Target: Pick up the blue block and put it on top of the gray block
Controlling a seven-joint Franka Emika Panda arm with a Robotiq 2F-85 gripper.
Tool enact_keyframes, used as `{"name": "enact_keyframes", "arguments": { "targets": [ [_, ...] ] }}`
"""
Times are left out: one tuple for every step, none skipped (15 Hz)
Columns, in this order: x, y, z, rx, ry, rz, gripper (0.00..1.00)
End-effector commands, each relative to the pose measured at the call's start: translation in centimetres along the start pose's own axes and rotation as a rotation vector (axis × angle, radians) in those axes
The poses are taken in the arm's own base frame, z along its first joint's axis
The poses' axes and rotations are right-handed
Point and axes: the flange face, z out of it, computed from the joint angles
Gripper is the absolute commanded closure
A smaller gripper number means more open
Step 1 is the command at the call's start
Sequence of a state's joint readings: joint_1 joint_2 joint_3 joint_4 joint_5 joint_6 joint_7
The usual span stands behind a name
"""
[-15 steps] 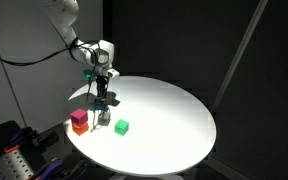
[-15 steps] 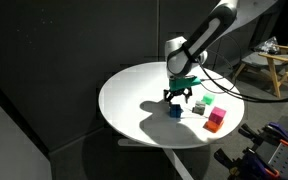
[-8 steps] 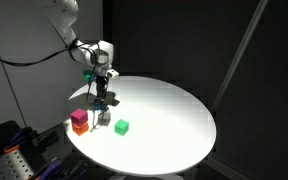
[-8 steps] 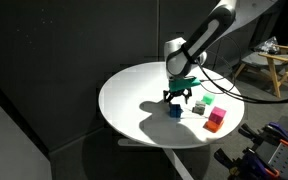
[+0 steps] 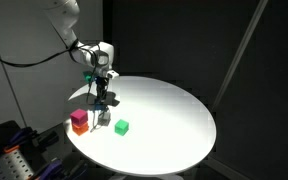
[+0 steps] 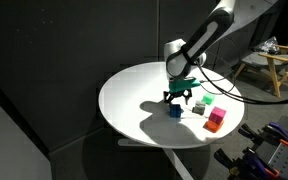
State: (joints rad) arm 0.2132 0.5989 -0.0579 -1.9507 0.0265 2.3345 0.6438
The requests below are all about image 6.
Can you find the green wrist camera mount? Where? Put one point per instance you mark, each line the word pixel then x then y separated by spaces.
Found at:
pixel 184 84

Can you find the orange handled clamp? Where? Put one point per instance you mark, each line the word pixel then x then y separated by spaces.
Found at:
pixel 272 133

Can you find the green block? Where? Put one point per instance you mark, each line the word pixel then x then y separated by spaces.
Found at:
pixel 208 98

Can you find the pink block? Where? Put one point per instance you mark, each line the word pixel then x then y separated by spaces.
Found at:
pixel 217 115

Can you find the gray block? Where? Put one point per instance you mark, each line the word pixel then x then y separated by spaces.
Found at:
pixel 199 107

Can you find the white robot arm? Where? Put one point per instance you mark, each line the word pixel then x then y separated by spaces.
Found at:
pixel 180 56

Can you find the purple handled clamp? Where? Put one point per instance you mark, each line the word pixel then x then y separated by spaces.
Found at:
pixel 249 167

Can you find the orange block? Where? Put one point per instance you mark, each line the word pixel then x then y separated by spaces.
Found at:
pixel 212 126

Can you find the wooden chair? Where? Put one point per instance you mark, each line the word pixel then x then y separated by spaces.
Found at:
pixel 270 60

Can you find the blue block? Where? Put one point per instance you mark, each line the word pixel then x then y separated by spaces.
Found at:
pixel 175 110

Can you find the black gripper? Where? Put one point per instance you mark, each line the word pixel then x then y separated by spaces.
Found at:
pixel 186 93

